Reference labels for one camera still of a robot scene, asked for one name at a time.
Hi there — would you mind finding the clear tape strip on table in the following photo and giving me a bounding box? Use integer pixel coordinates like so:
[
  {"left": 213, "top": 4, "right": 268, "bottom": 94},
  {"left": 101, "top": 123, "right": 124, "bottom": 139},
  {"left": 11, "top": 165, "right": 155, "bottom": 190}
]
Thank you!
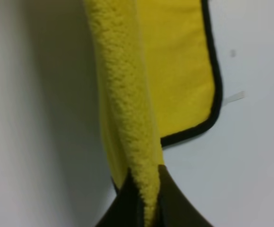
[{"left": 222, "top": 91, "right": 246, "bottom": 106}]

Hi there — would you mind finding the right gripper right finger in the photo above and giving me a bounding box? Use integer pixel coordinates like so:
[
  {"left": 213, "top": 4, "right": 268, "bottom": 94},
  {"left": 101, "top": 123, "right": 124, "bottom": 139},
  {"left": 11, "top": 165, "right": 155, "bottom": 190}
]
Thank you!
[{"left": 157, "top": 165, "right": 213, "bottom": 227}]

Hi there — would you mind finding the yellow towel with black trim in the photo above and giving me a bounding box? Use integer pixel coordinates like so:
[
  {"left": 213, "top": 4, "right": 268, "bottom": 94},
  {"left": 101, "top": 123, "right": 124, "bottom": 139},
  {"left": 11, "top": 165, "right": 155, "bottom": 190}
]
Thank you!
[{"left": 85, "top": 0, "right": 223, "bottom": 227}]

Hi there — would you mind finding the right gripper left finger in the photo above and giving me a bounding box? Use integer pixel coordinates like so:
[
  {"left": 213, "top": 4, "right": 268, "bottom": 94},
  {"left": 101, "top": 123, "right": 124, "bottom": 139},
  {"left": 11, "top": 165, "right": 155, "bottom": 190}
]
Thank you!
[{"left": 96, "top": 170, "right": 144, "bottom": 227}]

